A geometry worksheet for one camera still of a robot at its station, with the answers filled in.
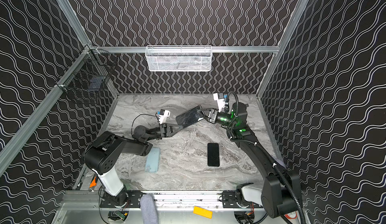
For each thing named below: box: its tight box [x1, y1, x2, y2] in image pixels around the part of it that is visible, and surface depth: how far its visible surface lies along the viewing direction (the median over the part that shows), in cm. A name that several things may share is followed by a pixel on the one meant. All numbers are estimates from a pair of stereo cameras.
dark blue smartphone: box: [207, 142, 220, 167], surface depth 90 cm
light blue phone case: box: [144, 146, 161, 174], surface depth 87 cm
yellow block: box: [193, 205, 213, 219], surface depth 73 cm
